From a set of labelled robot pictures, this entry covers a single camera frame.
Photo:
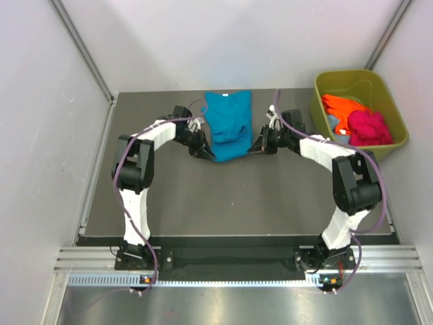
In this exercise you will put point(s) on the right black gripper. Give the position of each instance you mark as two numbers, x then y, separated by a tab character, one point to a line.
262	143

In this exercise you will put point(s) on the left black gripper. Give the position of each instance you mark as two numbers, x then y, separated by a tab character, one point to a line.
201	148

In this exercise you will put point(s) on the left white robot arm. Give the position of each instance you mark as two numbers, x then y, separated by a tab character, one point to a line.
133	174

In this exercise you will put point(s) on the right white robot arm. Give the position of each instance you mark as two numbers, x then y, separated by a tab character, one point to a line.
355	185

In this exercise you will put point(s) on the grey blue t shirt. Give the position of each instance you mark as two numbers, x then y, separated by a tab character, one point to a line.
340	137

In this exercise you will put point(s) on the orange t shirt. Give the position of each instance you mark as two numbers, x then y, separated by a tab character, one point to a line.
342	108

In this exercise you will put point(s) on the magenta t shirt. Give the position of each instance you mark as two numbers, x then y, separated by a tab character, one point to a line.
369	130

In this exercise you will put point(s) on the olive green plastic bin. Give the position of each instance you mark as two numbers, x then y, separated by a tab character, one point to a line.
366	88

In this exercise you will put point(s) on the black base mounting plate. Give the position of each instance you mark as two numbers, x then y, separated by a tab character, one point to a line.
169	259

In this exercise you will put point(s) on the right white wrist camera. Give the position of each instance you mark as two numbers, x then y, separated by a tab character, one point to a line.
274	121

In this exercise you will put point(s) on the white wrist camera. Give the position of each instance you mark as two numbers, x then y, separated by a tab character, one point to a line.
195	125
274	121

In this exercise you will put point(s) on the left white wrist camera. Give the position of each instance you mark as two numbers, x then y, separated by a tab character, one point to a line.
195	125

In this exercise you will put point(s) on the grey slotted cable duct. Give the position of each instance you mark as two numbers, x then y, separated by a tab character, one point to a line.
142	281

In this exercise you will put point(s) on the left corner aluminium post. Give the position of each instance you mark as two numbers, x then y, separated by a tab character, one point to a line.
62	13

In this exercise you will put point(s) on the corner aluminium post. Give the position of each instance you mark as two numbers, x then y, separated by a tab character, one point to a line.
389	31
62	13

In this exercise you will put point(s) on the aluminium frame rail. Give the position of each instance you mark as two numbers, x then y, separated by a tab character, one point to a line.
371	259

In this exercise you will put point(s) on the right corner aluminium post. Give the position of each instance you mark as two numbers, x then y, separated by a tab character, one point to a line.
389	31

